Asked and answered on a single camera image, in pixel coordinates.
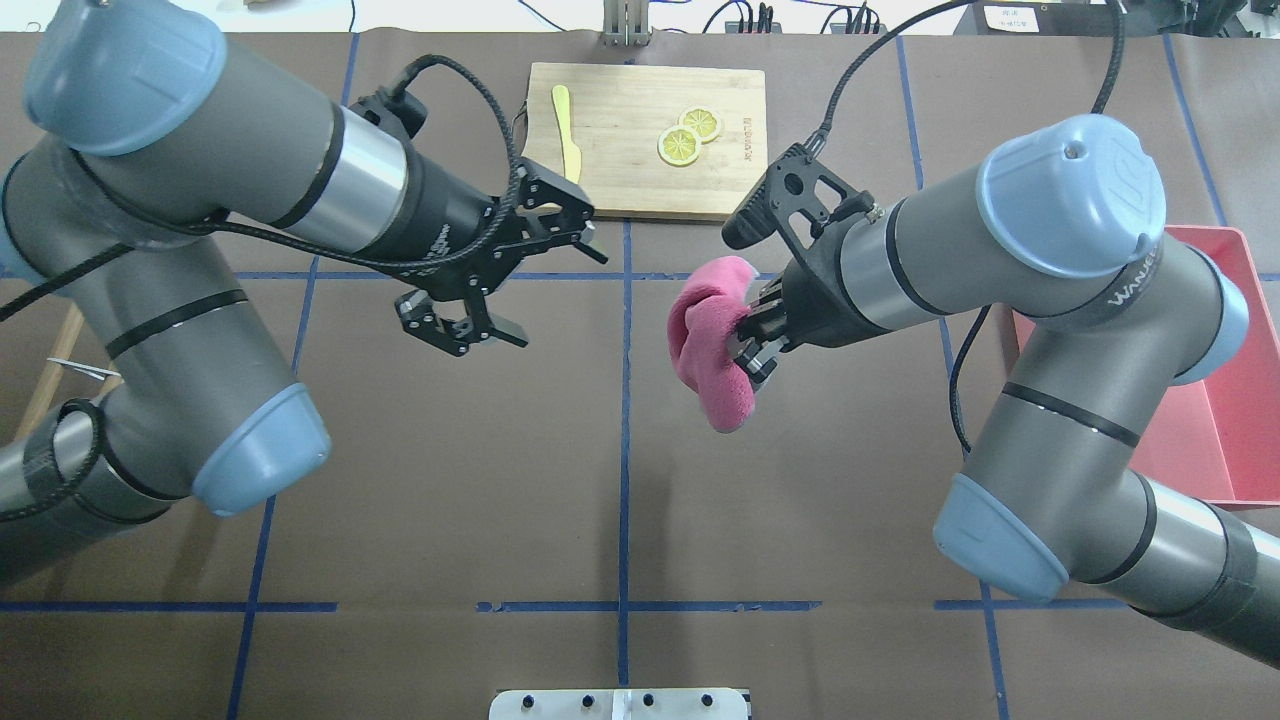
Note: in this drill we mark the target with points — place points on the pink cloth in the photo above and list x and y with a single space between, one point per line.
700 325

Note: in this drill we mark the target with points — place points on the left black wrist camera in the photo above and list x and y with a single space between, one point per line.
400 116

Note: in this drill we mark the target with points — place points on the pink plastic bin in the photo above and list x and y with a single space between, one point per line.
1220 380

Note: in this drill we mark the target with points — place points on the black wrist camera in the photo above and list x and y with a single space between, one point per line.
400 116
798 198

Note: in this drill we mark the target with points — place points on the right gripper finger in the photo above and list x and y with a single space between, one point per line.
756 358
767 314

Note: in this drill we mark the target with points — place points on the lemon slice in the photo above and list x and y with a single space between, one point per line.
705 122
678 146

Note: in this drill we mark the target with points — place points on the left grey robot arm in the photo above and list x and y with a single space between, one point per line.
159 132

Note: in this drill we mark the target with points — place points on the black power box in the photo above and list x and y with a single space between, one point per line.
1043 18

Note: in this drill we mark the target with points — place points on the yellow plastic knife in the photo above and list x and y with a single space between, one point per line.
571 152

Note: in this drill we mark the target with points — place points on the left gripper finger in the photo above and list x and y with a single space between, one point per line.
418 317
553 212

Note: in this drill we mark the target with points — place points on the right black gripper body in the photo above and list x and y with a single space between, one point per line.
815 303

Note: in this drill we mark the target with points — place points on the aluminium frame post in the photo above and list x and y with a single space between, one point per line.
626 23

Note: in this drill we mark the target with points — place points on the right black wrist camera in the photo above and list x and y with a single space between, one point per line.
798 198

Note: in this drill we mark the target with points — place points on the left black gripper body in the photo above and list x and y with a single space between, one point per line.
443 217

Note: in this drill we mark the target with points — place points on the wooden rack rod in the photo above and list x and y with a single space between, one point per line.
49 379

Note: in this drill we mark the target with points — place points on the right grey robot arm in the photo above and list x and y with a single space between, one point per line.
1066 226

